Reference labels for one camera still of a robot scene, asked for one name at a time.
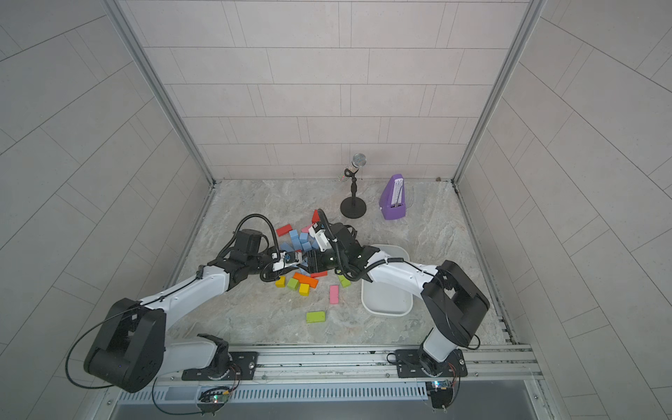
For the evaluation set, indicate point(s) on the green block by pink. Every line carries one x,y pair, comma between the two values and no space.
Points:
344,281

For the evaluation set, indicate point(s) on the blue block pile left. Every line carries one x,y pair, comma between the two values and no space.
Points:
286,247

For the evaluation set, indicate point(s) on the yellow cube lower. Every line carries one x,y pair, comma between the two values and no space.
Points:
304,290

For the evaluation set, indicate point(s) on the circuit board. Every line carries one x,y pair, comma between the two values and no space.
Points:
217,396
441,394

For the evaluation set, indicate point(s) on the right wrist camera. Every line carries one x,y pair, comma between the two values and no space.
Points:
319,238

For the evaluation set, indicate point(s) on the purple metronome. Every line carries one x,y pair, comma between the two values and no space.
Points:
392,202

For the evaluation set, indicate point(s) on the green block front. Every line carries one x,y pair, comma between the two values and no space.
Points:
316,317

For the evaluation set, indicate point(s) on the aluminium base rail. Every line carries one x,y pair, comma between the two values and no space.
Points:
372,364

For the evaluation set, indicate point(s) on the silver microphone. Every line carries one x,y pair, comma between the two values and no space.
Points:
358,161

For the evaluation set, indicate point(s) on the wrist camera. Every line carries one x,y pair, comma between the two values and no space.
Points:
319,238
292,257

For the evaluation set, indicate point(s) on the orange block long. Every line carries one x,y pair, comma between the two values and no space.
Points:
306,280

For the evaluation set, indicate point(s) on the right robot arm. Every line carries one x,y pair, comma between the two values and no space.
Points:
454,301

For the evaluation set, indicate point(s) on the right circuit board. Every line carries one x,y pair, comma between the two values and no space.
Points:
441,394

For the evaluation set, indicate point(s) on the white plastic tray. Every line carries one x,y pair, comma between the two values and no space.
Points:
385,298

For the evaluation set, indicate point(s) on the red block far left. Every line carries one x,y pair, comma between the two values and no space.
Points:
286,229

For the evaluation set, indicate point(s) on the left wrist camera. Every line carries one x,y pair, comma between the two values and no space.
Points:
292,257

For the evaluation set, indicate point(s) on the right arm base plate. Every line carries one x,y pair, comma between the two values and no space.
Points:
412,363

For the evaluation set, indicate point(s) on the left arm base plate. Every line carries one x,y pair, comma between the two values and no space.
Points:
220,366

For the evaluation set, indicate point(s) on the pink block lower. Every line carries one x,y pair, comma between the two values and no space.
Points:
334,293

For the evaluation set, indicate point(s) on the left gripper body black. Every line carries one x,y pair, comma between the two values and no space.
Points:
262,264

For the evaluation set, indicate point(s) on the left circuit board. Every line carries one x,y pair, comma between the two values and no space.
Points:
217,396

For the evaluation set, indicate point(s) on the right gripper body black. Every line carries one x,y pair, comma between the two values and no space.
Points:
332,258

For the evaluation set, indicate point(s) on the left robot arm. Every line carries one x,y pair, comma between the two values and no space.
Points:
130,348

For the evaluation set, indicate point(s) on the black microphone stand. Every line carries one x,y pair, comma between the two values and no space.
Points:
353,207

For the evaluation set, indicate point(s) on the red block far upright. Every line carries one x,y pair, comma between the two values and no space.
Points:
315,216

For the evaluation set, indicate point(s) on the green cube small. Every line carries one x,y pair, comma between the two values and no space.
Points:
293,284

